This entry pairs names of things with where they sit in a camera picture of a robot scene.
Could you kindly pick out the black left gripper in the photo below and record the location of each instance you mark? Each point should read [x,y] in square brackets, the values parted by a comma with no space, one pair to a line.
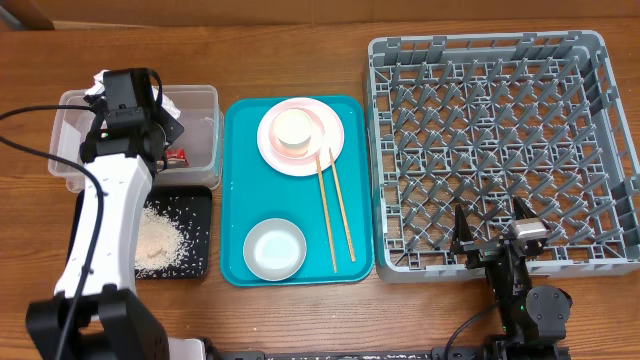
[174,129]

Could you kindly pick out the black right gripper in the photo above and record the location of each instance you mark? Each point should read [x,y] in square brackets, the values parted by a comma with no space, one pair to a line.
[482,250]

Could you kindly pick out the red sauce packet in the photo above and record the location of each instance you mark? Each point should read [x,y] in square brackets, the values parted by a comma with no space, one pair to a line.
[176,158]

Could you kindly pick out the white napkin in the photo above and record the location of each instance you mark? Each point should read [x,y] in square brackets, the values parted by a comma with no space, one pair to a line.
[98,88]

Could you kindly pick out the white rice pile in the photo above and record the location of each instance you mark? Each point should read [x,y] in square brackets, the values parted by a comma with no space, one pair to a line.
[167,244]

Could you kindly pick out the grey white bowl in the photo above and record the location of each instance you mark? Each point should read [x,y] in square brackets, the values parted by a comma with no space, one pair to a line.
[274,249]

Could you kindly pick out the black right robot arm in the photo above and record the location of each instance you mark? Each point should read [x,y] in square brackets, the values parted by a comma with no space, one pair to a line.
[533,317]

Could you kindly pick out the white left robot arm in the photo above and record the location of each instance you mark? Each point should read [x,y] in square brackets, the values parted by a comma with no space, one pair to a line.
[95,312]

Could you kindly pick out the grey dishwasher rack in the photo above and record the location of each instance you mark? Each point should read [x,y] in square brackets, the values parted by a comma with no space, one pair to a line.
[473,122]

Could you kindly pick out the clear plastic bin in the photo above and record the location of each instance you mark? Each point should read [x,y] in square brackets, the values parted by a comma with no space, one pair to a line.
[202,139]

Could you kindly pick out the black tray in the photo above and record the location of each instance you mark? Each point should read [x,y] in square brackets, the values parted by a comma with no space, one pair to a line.
[199,200]

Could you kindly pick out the white cup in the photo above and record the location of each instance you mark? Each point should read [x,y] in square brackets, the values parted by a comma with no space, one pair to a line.
[292,128]

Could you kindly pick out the pink shallow bowl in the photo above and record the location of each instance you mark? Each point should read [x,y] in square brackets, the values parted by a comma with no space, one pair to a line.
[317,137]

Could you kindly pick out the left wooden chopstick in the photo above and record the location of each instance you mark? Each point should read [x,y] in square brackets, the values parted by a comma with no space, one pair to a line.
[326,213]

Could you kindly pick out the wooden chopstick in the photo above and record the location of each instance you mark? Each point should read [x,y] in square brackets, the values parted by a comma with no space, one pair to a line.
[342,208]
[326,213]

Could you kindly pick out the teal serving tray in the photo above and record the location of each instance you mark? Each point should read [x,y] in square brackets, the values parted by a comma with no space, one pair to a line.
[252,191]

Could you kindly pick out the right wooden chopstick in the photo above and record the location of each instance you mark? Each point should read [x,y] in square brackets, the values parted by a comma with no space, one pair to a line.
[342,208]

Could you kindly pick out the pink plate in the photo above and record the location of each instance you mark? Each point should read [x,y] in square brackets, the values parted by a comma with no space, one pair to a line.
[334,138]

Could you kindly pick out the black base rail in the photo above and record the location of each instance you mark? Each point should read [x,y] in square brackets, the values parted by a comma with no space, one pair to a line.
[436,353]

